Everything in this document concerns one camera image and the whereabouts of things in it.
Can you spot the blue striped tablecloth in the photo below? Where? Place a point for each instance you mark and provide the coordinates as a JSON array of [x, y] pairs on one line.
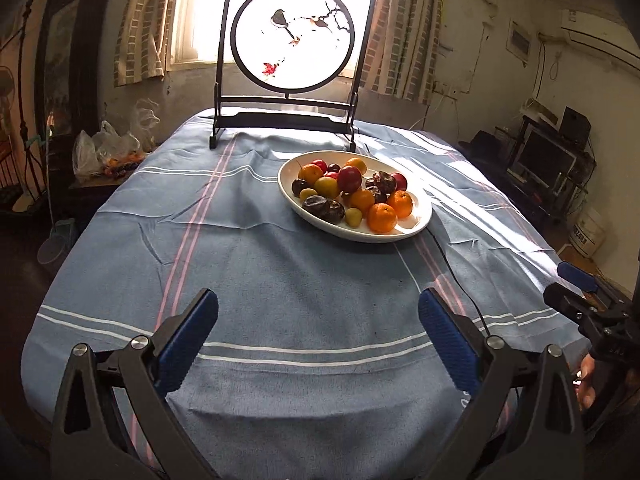
[[318, 366]]

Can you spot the black television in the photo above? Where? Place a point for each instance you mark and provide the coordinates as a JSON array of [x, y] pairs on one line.
[[542, 155]]

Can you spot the yellow orange tomato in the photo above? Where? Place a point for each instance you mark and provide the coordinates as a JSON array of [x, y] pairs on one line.
[[327, 187]]

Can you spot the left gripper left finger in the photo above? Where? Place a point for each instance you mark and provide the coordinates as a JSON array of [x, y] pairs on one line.
[[89, 437]]

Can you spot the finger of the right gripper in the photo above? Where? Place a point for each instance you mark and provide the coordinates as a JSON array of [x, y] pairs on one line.
[[588, 282], [594, 323]]

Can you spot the left striped curtain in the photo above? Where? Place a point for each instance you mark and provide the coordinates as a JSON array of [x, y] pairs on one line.
[[143, 41]]

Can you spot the striped curtain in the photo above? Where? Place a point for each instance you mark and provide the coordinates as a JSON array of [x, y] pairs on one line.
[[401, 53], [143, 41]]

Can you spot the plastic bags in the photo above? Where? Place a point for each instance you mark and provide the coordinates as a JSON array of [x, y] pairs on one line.
[[111, 154]]

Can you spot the white plastic bucket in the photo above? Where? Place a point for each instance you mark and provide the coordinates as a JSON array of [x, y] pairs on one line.
[[587, 233]]

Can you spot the dark wrinkled passion fruit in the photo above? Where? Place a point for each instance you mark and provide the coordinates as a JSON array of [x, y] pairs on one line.
[[324, 208]]

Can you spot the dark red plum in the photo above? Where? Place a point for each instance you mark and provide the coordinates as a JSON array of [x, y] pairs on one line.
[[349, 179]]

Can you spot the round painted table screen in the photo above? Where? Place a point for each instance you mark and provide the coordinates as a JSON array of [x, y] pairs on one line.
[[290, 64]]

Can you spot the dark framed mirror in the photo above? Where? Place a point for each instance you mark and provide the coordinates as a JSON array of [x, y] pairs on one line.
[[66, 69]]

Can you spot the small tangerine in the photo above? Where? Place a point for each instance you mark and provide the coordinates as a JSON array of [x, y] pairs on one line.
[[310, 173]]

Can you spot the brown mangosteen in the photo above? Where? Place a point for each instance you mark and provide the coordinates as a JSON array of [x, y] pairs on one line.
[[382, 185]]

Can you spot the large orange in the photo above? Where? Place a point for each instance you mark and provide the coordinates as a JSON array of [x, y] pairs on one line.
[[402, 203], [381, 218]]

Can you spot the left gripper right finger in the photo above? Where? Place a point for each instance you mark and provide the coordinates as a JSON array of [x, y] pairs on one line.
[[523, 420]]

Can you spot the small dark passion fruit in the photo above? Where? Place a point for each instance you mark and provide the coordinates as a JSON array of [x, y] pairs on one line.
[[298, 185]]

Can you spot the person's right hand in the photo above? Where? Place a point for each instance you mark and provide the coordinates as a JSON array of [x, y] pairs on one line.
[[584, 391]]

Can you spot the right striped curtain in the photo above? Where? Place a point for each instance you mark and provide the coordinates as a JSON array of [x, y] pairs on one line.
[[401, 53]]

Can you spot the white oval plate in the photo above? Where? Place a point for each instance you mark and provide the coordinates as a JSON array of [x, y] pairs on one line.
[[405, 228]]

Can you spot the red cherry tomato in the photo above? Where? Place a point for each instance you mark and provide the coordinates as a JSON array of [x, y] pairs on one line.
[[321, 164]]

